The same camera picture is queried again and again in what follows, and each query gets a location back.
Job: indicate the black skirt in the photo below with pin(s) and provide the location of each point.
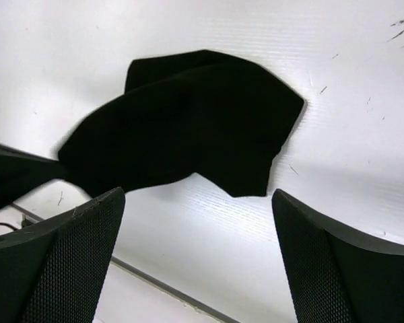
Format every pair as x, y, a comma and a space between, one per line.
201, 112

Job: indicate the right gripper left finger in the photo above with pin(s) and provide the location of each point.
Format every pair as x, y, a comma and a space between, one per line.
54, 270

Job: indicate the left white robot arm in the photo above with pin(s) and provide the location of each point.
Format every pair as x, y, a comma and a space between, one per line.
22, 172

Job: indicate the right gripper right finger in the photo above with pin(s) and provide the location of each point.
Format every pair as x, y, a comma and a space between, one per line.
335, 272

